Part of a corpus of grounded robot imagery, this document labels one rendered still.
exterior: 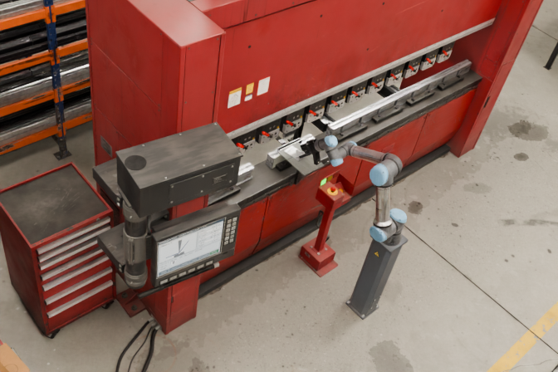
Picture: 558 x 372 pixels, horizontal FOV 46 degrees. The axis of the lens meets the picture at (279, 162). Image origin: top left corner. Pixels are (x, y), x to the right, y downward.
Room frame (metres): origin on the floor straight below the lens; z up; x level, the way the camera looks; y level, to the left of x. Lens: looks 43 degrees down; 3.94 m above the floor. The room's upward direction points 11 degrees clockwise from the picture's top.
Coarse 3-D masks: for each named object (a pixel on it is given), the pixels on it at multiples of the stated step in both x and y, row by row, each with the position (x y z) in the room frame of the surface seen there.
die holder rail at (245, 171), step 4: (244, 164) 3.13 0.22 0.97; (248, 164) 3.14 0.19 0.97; (240, 168) 3.09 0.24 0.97; (244, 168) 3.10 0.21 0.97; (248, 168) 3.11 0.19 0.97; (252, 168) 3.11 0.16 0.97; (240, 172) 3.05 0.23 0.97; (244, 172) 3.06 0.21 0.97; (248, 172) 3.09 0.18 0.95; (240, 176) 3.04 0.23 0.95; (244, 176) 3.07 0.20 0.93; (248, 176) 3.09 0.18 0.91; (240, 180) 3.04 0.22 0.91; (244, 180) 3.07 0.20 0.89; (224, 188) 2.94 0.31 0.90; (216, 192) 2.89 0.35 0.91; (208, 196) 2.85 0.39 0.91
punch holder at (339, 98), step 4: (340, 92) 3.62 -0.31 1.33; (344, 92) 3.66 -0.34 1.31; (328, 96) 3.58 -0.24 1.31; (332, 96) 3.56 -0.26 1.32; (336, 96) 3.60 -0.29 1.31; (340, 96) 3.63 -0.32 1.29; (344, 96) 3.66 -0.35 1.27; (328, 100) 3.57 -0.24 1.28; (336, 100) 3.61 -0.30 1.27; (340, 100) 3.64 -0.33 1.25; (344, 100) 3.66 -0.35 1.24; (328, 104) 3.57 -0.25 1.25; (332, 104) 3.58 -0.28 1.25; (340, 104) 3.65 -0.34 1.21; (328, 108) 3.56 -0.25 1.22; (332, 108) 3.58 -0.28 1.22; (336, 108) 3.62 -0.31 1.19; (340, 108) 3.65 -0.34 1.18; (328, 112) 3.56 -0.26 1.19
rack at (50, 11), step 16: (48, 0) 3.81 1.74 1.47; (80, 0) 3.99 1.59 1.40; (16, 16) 3.65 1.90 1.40; (32, 16) 3.72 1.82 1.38; (48, 16) 3.80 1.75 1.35; (48, 32) 3.79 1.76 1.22; (48, 48) 3.80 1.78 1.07; (64, 48) 3.87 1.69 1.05; (80, 48) 3.97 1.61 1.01; (16, 64) 3.59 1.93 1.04; (32, 64) 3.68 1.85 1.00; (48, 96) 3.75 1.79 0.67; (0, 112) 3.47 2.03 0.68; (48, 128) 3.75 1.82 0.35; (64, 128) 3.82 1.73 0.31; (16, 144) 3.52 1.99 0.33; (64, 144) 3.83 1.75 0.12
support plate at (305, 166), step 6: (294, 144) 3.38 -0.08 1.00; (300, 144) 3.40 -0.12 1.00; (282, 150) 3.30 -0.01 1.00; (300, 150) 3.34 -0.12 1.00; (282, 156) 3.25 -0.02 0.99; (288, 156) 3.26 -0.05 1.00; (306, 156) 3.29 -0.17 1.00; (312, 156) 3.31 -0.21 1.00; (294, 162) 3.21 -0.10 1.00; (300, 162) 3.22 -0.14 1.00; (306, 162) 3.24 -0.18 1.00; (312, 162) 3.25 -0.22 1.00; (300, 168) 3.17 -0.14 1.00; (306, 168) 3.18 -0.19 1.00; (312, 168) 3.19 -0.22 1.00; (318, 168) 3.20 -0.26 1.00; (306, 174) 3.13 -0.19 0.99
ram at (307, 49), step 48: (336, 0) 3.43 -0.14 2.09; (384, 0) 3.78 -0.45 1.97; (432, 0) 4.18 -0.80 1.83; (480, 0) 4.68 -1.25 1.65; (240, 48) 2.92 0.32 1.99; (288, 48) 3.19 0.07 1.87; (336, 48) 3.51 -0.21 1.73; (384, 48) 3.89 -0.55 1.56; (432, 48) 4.35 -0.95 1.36; (288, 96) 3.25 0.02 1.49
